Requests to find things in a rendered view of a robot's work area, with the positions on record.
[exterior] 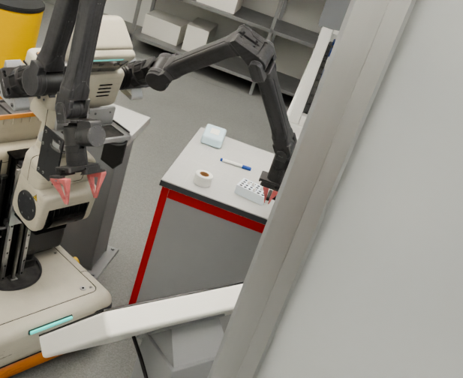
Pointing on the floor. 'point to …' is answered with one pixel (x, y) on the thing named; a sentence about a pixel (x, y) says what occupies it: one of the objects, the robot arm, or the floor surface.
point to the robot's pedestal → (103, 204)
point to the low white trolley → (203, 223)
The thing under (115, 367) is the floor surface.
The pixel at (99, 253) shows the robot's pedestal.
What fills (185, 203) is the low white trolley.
